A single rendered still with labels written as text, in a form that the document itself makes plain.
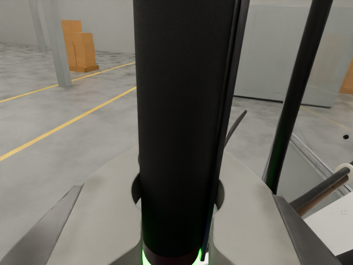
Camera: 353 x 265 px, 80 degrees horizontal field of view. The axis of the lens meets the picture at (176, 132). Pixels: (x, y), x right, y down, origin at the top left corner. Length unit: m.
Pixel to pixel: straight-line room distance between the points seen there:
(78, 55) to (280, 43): 6.26
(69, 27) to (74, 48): 0.64
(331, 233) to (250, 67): 5.18
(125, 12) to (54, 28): 8.03
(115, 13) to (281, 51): 10.48
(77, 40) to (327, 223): 8.15
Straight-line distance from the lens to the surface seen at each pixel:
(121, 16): 13.98
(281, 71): 5.66
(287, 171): 1.52
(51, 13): 6.23
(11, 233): 2.34
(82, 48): 8.29
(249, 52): 5.54
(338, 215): 0.56
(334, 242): 0.55
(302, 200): 0.28
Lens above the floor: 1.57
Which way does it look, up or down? 27 degrees down
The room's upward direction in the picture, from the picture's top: 3 degrees clockwise
